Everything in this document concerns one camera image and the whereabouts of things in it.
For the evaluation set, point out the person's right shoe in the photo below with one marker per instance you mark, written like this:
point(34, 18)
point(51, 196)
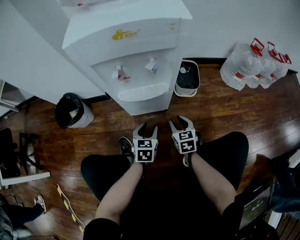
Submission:
point(198, 140)

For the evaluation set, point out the person's left shoe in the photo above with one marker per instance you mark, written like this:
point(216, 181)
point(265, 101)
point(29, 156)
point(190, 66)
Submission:
point(125, 147)

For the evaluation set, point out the red water tap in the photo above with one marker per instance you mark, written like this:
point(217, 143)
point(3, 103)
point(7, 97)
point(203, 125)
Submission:
point(119, 72)

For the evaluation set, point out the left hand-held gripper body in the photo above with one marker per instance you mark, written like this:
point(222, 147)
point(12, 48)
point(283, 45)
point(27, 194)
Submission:
point(145, 151)

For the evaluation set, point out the small white bucket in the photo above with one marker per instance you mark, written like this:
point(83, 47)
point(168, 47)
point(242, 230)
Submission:
point(187, 79)

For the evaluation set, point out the white water dispenser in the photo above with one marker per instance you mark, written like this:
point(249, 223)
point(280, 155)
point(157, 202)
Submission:
point(122, 44)

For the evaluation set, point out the person's right forearm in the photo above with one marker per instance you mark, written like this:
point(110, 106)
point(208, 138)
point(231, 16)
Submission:
point(211, 182)

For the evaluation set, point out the black office chair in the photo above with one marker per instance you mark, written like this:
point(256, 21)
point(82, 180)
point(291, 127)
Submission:
point(9, 152)

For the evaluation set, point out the person's left leg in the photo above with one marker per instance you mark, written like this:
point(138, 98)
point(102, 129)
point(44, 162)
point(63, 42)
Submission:
point(103, 173)

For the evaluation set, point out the dark blue fabric bundle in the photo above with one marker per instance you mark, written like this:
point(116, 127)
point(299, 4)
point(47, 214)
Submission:
point(286, 197)

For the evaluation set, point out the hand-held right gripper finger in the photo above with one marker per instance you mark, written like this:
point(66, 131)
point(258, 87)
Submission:
point(187, 124)
point(173, 129)

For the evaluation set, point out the white bin with black bag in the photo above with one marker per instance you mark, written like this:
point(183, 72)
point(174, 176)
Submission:
point(69, 110)

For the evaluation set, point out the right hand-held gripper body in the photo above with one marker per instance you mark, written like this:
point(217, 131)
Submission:
point(185, 143)

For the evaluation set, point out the person's black shirt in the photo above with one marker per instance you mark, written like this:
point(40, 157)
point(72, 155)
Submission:
point(168, 211)

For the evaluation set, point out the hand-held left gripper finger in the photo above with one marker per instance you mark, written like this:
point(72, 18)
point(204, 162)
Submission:
point(154, 134)
point(138, 132)

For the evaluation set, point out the black monitor screen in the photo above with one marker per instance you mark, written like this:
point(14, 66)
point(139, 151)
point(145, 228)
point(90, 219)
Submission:
point(255, 206)

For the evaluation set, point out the white frame desk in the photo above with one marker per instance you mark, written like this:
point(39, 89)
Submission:
point(25, 178)

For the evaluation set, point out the person's leg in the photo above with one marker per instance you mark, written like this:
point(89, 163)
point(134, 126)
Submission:
point(103, 173)
point(21, 214)
point(225, 154)

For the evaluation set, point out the person's shoe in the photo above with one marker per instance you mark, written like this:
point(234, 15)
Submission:
point(40, 202)
point(198, 140)
point(22, 233)
point(125, 147)

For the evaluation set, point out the person's left forearm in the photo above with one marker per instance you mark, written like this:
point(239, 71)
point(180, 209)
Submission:
point(119, 192)

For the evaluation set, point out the yellow black striped floor strip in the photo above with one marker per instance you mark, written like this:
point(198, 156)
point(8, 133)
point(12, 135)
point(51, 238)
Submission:
point(68, 206)

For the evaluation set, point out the white drip tray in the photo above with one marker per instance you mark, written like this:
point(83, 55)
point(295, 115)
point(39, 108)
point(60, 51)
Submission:
point(143, 92)

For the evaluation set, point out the person's right leg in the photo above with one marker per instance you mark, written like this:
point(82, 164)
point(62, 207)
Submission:
point(225, 154)

